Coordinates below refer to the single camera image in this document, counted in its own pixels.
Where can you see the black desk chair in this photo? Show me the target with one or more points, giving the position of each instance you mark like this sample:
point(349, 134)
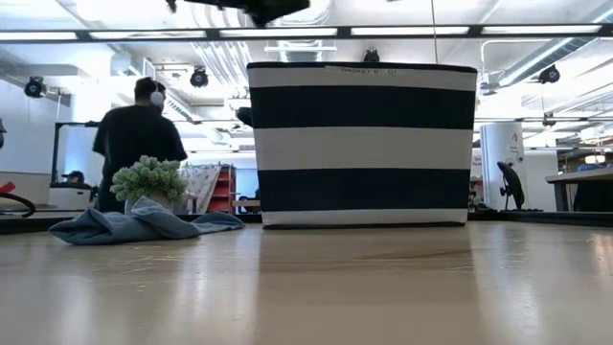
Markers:
point(512, 184)

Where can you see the white headphones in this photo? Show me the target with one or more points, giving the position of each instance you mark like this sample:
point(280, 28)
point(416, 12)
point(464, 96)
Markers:
point(157, 98)

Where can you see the navy white striped fabric basket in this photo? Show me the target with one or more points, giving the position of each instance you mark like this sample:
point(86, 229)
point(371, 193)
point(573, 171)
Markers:
point(364, 148)

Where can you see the white cylindrical column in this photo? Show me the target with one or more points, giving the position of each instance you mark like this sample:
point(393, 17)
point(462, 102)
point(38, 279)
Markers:
point(500, 158)

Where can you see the black ceiling spotlight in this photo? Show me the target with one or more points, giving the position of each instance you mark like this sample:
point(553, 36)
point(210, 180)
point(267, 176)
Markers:
point(34, 87)
point(199, 77)
point(550, 74)
point(371, 55)

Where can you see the slate blue garment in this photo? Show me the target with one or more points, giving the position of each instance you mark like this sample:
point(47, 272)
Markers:
point(143, 225)

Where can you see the patterned white cloth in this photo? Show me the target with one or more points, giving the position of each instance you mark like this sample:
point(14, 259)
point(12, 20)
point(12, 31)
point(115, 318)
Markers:
point(201, 184)

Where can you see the white machine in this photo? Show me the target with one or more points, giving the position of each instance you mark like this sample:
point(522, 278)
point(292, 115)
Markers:
point(71, 197)

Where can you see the green succulent plant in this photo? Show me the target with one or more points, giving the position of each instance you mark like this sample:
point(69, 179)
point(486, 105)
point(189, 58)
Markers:
point(148, 179)

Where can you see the person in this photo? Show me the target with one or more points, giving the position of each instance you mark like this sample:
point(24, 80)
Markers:
point(134, 134)

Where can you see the red shelf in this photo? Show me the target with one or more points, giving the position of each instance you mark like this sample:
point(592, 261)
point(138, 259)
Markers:
point(225, 189)

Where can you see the grey desk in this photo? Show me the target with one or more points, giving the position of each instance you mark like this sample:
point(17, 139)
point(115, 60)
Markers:
point(579, 177)

